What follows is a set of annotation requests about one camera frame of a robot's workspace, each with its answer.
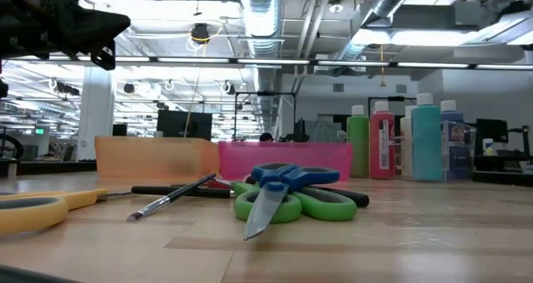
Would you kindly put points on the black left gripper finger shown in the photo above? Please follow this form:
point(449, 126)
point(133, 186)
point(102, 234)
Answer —
point(102, 23)
point(98, 42)

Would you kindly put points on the thin black paintbrush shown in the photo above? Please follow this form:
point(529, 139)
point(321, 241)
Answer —
point(158, 204)
point(25, 276)

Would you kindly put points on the green paint bottle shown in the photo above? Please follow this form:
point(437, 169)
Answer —
point(358, 150)

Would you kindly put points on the red paint bottle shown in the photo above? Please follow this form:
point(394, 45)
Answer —
point(377, 150)

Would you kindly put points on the white paint bottle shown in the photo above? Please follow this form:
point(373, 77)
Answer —
point(406, 150)

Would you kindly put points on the teal paint bottle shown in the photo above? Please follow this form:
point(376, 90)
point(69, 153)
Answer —
point(426, 141)

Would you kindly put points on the dark blue paint bottle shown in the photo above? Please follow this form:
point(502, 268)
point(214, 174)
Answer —
point(451, 116)

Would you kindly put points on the black monitor on arm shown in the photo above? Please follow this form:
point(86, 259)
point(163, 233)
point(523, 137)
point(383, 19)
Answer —
point(491, 133)

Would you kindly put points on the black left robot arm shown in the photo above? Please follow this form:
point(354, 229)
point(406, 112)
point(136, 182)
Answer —
point(16, 25)

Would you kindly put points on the small black monitor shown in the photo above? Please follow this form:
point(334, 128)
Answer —
point(120, 130)

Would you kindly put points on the green exit sign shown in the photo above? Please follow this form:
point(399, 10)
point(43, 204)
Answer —
point(39, 131)

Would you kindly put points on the large black monitor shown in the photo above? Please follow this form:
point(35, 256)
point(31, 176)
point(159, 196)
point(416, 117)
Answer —
point(183, 125)

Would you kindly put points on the orange translucent plastic tray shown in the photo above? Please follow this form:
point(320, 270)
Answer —
point(145, 158)

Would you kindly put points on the black marker pen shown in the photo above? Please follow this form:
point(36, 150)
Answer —
point(145, 190)

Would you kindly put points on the person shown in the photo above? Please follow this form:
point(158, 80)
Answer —
point(266, 137)

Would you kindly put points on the pink-red translucent plastic tray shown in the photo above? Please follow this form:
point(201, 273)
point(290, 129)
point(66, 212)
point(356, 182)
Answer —
point(291, 154)

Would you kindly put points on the clear plastic container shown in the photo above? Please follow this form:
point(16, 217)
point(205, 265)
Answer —
point(469, 150)

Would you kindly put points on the white and yellow cup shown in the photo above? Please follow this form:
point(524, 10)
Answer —
point(488, 143)

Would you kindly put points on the black neighbour rig frame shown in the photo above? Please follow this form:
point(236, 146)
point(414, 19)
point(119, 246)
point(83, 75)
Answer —
point(391, 98)
point(266, 93)

